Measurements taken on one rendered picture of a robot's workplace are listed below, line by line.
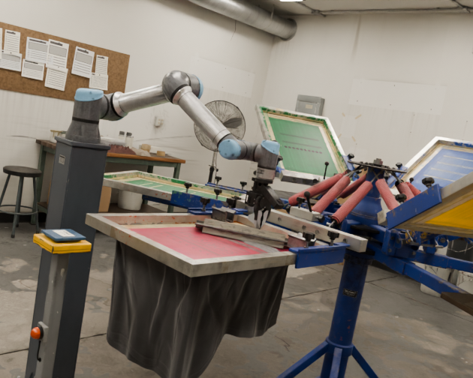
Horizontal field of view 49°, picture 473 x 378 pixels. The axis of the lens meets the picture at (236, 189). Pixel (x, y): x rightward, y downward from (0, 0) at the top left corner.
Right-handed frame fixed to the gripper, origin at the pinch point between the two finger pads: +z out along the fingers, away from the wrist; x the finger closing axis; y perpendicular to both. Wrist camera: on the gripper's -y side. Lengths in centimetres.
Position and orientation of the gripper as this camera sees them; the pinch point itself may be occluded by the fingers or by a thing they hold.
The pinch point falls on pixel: (259, 228)
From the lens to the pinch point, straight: 209.5
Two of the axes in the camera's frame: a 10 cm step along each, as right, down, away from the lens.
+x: -6.9, -0.3, -7.3
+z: -1.8, 9.8, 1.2
